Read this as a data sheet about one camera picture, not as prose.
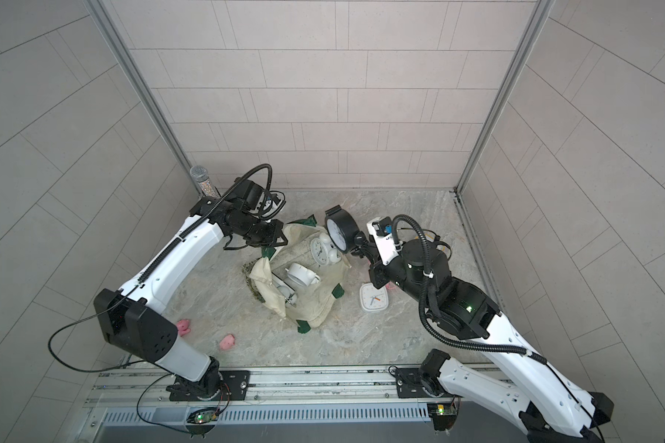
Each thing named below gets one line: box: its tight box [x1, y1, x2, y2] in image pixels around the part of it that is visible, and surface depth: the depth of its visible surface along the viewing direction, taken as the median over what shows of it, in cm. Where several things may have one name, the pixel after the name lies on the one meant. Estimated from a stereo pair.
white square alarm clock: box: [359, 282, 389, 312], surface depth 86 cm
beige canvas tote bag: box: [246, 215, 350, 335], surface depth 86 cm
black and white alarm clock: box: [324, 204, 360, 253], surface depth 63 cm
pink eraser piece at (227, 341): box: [219, 334, 236, 350], surface depth 78 cm
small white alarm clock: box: [284, 263, 321, 288], surface depth 86 cm
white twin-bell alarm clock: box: [310, 232, 342, 268], surface depth 88 cm
